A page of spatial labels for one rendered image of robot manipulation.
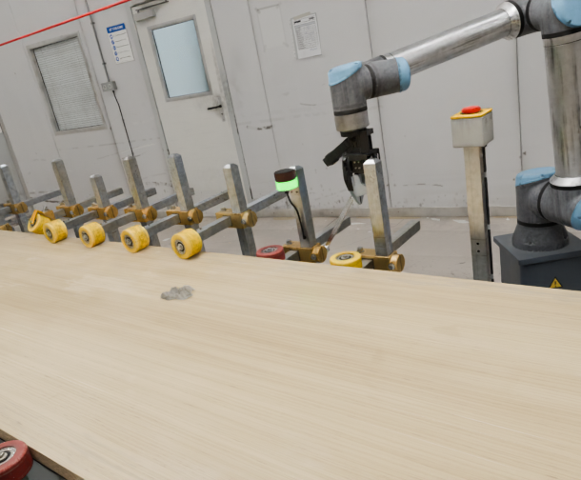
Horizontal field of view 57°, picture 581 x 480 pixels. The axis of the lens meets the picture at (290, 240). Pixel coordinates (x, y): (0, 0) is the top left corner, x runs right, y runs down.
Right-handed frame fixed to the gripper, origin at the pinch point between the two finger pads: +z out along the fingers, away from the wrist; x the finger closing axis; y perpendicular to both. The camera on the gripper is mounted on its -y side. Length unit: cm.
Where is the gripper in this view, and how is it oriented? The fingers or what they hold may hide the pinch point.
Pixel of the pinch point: (357, 199)
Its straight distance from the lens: 153.9
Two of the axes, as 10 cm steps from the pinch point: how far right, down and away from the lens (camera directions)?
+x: 5.8, -3.7, 7.2
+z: 1.9, 9.3, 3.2
